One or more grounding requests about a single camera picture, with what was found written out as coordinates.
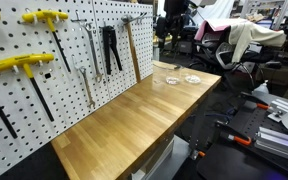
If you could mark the white metal pegboard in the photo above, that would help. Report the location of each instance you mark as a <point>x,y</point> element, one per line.
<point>67,96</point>

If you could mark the metal single pegboard hook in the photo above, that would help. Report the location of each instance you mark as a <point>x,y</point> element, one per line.
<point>77,19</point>

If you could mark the metal double pegboard hook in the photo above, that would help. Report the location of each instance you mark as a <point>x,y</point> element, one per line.
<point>139,17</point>

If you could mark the wooden lamp stand black head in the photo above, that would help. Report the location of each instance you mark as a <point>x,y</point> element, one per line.
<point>174,10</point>

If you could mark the black perforated breadboard table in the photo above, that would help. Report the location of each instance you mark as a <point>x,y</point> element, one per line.
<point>224,163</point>

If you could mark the small steel combination wrench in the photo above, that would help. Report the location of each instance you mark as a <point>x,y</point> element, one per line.
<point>87,88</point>

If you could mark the white plastic bottle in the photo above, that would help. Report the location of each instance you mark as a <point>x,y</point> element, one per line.
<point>261,88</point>

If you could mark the large steel combination wrench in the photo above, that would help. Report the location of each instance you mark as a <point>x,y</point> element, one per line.
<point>92,50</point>

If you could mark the short aluminium extrusion piece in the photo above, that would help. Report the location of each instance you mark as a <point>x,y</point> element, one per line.
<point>280,108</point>

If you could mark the pink cloth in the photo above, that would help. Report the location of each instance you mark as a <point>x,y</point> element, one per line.
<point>205,28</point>

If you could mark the black pliers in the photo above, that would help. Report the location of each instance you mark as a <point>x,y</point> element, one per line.
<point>110,43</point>

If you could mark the black office chair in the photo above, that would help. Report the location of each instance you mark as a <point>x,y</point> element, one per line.
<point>224,50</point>

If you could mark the long aluminium extrusion stack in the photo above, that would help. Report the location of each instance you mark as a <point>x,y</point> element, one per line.
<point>277,145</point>

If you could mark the beige cloth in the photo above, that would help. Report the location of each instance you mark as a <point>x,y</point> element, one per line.
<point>250,35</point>

